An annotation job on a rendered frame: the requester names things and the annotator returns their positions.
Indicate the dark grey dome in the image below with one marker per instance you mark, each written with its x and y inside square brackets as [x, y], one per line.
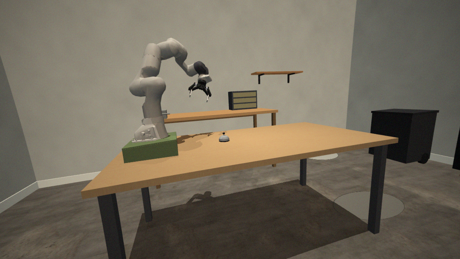
[224, 138]

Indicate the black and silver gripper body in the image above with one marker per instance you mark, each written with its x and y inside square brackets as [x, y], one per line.
[202, 82]

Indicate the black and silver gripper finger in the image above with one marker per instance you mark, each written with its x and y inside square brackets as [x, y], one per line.
[207, 91]
[192, 88]

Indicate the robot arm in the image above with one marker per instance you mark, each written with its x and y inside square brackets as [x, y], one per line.
[147, 84]

